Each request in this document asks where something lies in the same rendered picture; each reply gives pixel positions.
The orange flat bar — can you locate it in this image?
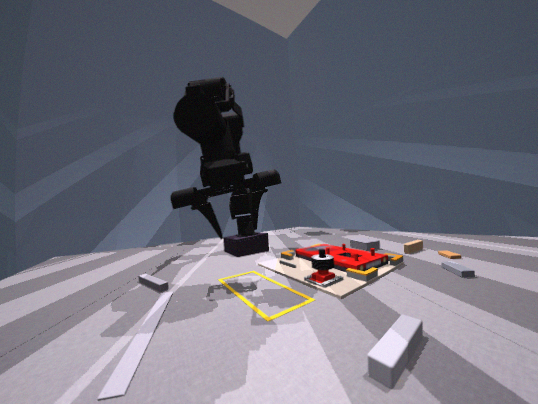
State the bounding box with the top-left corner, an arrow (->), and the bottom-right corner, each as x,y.
438,250 -> 462,259

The tan rectangular block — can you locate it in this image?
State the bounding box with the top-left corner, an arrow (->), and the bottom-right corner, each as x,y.
403,240 -> 423,254

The yellow rectangular outline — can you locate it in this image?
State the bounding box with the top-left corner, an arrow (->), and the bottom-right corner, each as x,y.
218,271 -> 315,321

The white rectangular block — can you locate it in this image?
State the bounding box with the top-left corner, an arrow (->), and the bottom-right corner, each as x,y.
367,314 -> 423,389

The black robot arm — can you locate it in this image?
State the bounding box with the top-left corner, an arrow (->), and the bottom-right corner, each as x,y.
173,76 -> 258,237

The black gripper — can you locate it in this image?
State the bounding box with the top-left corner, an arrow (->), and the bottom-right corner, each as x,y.
171,146 -> 281,240

